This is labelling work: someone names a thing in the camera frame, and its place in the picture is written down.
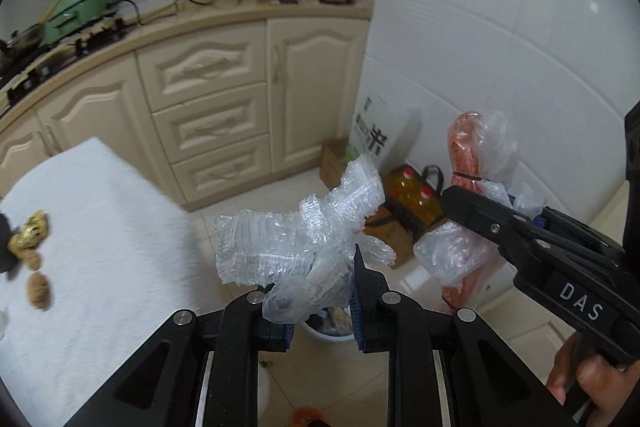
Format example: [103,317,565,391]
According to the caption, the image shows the white trash bin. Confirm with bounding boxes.
[300,307,355,343]

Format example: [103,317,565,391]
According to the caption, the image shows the brown cardboard box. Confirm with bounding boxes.
[320,140,413,269]

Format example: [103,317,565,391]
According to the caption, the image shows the black gas stove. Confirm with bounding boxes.
[1,17,129,110]

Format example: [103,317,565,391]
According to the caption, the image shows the cooking oil bottles in bag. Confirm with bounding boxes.
[382,165,444,239]

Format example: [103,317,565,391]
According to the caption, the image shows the green electric cooker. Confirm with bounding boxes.
[43,0,118,46]

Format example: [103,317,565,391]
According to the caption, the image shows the gold candy wrapper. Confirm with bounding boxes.
[8,210,49,257]

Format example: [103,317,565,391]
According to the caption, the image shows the frying pan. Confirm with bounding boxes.
[1,0,60,57]

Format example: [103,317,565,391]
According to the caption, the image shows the black plastic bag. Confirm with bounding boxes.
[0,213,17,273]

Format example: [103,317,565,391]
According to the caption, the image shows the clear plastic tray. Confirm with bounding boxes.
[211,152,399,325]

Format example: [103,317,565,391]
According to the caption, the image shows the white rice bag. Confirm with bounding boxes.
[347,92,422,173]

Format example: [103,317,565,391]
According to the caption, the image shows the bag with red sausage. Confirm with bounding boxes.
[413,110,544,309]

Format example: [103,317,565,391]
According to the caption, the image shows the white fluffy table cloth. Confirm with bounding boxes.
[1,139,220,426]

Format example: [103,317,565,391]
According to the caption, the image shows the person's right hand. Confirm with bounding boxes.
[546,332,639,426]

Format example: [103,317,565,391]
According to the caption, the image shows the cream lower kitchen cabinets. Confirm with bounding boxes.
[1,0,374,209]

